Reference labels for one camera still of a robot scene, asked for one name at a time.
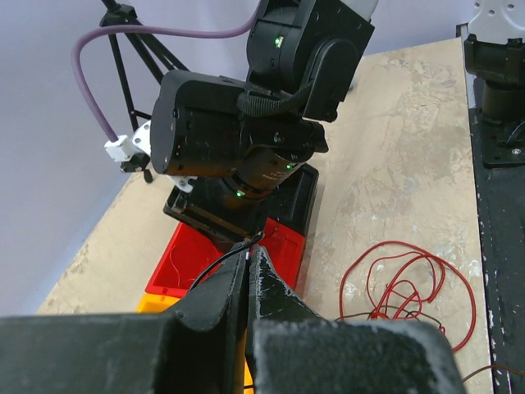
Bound red and black wires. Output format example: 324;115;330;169
334;241;525;383

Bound yellow plastic bin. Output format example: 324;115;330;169
136;293;255;394

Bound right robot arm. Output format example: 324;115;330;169
150;1;377;244

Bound red plastic bin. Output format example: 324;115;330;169
145;218;306;299

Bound black music stand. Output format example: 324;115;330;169
98;0;189;184

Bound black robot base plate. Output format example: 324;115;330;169
468;78;524;371

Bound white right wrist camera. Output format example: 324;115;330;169
103;118;198;194

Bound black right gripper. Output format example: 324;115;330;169
163;176;268;242

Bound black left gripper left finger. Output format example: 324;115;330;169
1;245;249;393

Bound black plastic bin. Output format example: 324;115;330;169
162;163;320;239

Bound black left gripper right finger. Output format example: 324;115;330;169
245;246;466;393

